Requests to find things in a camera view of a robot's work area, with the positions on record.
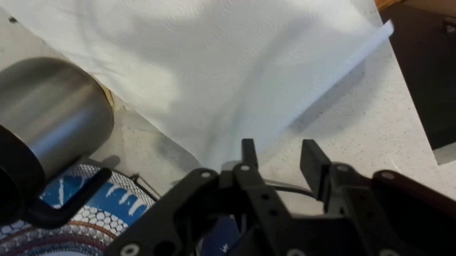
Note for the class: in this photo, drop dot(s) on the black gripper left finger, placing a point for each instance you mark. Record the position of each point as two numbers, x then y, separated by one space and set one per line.
184 214

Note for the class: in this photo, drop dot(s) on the stainless steel mug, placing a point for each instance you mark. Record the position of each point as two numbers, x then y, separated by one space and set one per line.
53 113

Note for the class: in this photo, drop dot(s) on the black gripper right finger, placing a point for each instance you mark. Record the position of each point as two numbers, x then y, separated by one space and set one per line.
392 213

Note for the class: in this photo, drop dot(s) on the white paper towel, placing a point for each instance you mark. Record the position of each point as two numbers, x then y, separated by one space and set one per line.
209 72

